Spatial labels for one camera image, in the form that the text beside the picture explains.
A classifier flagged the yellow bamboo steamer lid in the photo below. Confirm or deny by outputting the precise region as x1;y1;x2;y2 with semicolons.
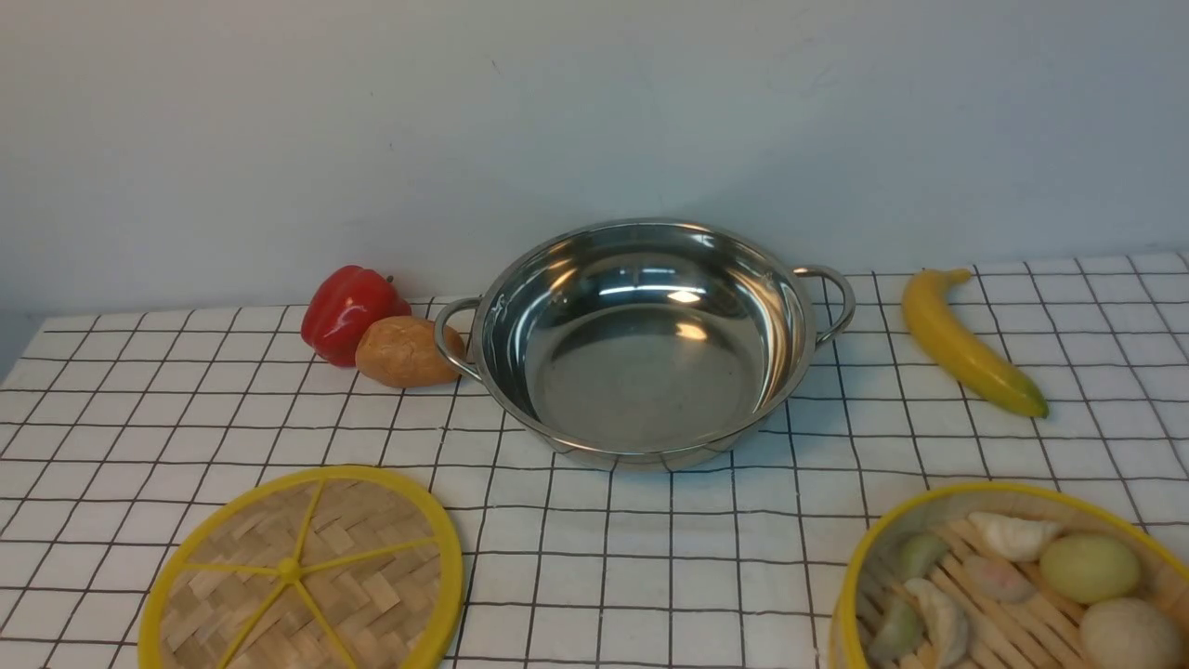
137;466;464;668

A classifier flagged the yellow bamboo steamer basket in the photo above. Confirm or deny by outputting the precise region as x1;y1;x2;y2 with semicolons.
829;482;1187;668

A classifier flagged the brown potato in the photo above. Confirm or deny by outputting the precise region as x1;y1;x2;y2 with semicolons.
356;316;463;389

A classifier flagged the red bell pepper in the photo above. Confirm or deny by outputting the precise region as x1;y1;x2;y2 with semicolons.
300;264;413;368

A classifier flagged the yellow banana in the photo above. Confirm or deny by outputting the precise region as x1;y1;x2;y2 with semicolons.
901;269;1050;418

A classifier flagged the green dumpling lower left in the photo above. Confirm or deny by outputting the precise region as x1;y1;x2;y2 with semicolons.
867;594;924;663

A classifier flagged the white dumpling centre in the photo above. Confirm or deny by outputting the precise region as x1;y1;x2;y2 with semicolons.
905;579;970;668

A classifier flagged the white checkered tablecloth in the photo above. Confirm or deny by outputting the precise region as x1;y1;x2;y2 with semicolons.
1;253;1188;668

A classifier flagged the green round bun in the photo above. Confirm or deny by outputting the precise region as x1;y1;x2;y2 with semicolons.
1039;532;1143;605

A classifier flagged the beige round bun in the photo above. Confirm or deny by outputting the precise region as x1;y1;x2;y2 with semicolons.
1078;597;1185;668

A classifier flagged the stainless steel two-handled pot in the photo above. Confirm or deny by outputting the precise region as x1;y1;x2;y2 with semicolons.
434;217;856;471

